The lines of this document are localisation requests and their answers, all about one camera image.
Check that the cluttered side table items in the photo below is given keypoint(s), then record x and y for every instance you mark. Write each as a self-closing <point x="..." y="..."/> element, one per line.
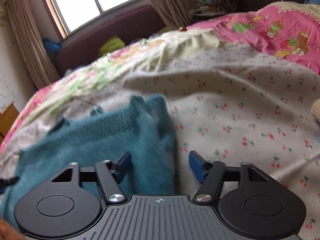
<point x="201" y="10"/>

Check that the cherry print white bedsheet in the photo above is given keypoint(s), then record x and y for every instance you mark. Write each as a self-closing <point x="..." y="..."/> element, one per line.
<point x="226" y="101"/>

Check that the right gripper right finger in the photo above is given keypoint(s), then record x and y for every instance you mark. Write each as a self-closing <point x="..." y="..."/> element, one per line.
<point x="247" y="200"/>

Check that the wooden bedside cabinet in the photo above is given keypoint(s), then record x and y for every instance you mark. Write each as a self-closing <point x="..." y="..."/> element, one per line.
<point x="8" y="117"/>

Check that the blue cloth bundle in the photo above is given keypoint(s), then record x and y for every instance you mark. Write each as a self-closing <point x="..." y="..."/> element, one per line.
<point x="51" y="47"/>

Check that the maroon headboard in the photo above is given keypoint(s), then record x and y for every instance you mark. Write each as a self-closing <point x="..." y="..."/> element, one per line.
<point x="130" y="26"/>

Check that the lime green cloth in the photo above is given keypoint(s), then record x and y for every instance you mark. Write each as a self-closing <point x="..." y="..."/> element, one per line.
<point x="112" y="44"/>

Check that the pink cartoon quilt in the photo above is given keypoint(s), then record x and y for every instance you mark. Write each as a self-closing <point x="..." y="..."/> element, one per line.
<point x="287" y="30"/>

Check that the beige left curtain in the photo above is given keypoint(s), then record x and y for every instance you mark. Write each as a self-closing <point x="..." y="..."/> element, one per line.
<point x="29" y="40"/>

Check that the teal fuzzy sweater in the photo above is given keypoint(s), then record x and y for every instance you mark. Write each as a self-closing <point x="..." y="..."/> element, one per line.
<point x="142" y="128"/>

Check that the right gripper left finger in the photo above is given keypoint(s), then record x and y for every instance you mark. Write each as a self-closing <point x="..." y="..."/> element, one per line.
<point x="72" y="200"/>

